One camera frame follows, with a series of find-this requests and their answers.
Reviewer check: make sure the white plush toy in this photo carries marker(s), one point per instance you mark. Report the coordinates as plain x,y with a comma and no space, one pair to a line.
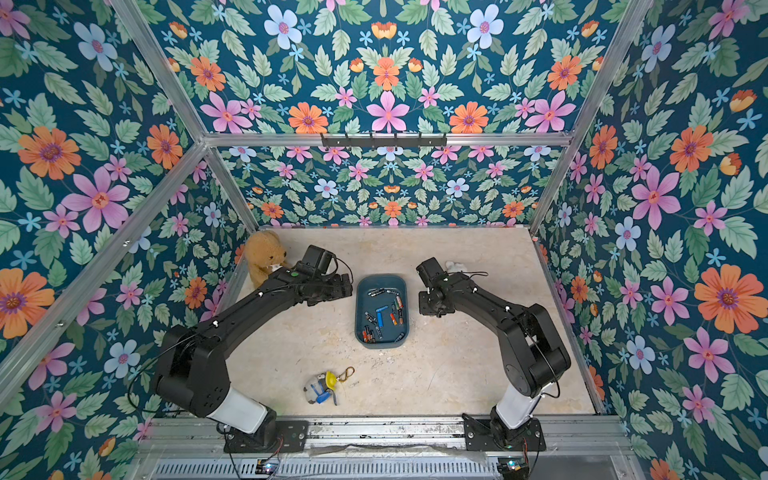
453,267

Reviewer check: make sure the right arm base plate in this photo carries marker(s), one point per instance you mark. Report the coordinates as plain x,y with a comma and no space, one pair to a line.
491,434

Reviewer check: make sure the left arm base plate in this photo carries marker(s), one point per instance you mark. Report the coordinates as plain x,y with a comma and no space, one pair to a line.
282,436

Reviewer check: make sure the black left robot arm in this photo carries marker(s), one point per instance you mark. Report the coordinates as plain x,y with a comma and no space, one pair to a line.
191,371

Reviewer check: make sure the keychain toy with yellow cap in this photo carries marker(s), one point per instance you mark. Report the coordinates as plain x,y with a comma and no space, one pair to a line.
324,387

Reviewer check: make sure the black hook rail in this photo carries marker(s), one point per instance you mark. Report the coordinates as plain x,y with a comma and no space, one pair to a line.
370,140

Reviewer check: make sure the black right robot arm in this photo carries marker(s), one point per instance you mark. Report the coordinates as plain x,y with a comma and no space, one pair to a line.
533,354

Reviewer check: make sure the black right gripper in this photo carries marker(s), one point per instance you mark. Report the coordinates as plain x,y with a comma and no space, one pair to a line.
427,299

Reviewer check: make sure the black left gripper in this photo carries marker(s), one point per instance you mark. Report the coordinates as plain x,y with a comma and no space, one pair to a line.
338,292

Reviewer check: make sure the teal plastic storage box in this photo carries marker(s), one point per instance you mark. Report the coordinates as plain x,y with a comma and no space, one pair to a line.
373,292

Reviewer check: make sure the brown teddy bear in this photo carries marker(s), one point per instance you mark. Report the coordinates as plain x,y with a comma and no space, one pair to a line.
263,253

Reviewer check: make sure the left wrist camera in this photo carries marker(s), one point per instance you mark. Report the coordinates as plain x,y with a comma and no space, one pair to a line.
315,262

